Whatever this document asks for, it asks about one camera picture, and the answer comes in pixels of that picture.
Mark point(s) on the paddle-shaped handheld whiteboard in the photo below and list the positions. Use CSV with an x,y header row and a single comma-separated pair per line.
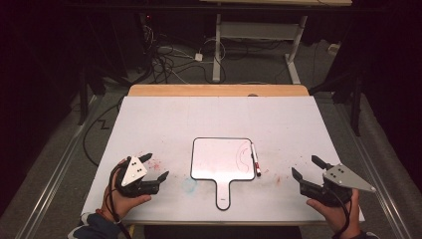
x,y
219,159

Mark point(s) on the white table mat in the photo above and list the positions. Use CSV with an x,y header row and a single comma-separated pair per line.
x,y
215,116

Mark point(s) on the white power adapter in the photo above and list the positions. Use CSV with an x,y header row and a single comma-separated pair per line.
x,y
198,57

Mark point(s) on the metal floor rail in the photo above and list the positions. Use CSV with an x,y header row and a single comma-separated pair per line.
x,y
56,172
375,172

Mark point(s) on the white power strip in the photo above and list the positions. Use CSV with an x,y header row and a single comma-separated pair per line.
x,y
333,48

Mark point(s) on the person's right hand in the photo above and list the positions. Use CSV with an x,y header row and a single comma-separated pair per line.
x,y
336,217

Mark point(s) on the white-framed desk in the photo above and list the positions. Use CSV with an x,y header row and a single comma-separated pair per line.
x,y
258,30

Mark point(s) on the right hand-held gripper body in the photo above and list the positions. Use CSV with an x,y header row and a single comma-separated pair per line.
x,y
343,177

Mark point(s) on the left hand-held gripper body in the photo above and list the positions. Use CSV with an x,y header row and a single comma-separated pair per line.
x,y
134,172

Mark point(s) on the black stand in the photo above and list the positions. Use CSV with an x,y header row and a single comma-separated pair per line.
x,y
83,99
356,106

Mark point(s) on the white marker with red cap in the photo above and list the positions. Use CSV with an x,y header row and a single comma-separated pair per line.
x,y
255,158

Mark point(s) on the person's left hand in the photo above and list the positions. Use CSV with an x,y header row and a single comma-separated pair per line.
x,y
124,205

